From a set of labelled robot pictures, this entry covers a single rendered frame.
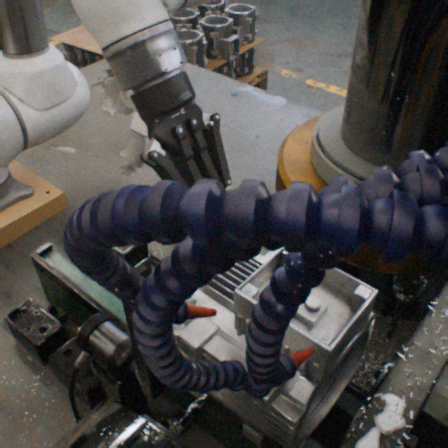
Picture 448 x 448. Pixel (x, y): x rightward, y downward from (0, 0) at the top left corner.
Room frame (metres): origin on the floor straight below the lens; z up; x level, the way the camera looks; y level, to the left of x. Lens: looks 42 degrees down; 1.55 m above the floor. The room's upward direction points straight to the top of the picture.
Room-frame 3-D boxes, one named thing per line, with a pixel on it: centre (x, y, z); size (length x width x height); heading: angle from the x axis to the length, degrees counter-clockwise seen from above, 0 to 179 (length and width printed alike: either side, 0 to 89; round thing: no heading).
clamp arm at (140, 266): (0.32, 0.09, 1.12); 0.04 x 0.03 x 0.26; 51
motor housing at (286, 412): (0.37, -0.06, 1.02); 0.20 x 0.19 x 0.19; 50
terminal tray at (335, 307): (0.35, -0.09, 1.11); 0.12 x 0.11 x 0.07; 50
